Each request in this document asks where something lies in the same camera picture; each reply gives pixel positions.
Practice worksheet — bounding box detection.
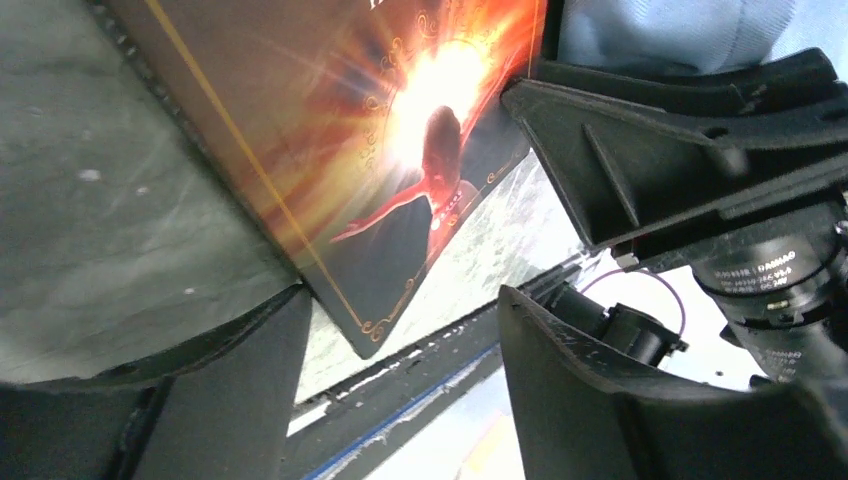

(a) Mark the blue backpack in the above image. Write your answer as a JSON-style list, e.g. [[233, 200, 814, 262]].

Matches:
[[556, 0, 847, 80]]

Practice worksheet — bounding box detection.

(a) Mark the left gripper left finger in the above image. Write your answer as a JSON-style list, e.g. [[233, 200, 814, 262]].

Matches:
[[1, 284, 312, 479]]

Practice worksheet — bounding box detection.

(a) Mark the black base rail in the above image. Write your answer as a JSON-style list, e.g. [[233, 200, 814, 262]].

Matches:
[[278, 264, 580, 479]]

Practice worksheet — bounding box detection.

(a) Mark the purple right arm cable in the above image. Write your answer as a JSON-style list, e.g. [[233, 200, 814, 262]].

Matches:
[[579, 266, 688, 339]]

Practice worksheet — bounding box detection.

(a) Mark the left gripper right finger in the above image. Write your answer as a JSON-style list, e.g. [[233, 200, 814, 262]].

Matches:
[[497, 286, 847, 479]]

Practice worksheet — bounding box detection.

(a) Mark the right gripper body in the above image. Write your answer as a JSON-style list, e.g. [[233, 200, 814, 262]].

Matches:
[[610, 185, 847, 382]]

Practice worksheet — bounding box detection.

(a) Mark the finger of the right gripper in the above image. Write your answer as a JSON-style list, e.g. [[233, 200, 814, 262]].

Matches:
[[501, 49, 847, 248]]

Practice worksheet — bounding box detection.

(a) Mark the dark cover book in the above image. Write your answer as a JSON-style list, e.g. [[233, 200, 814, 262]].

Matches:
[[106, 1, 546, 359]]

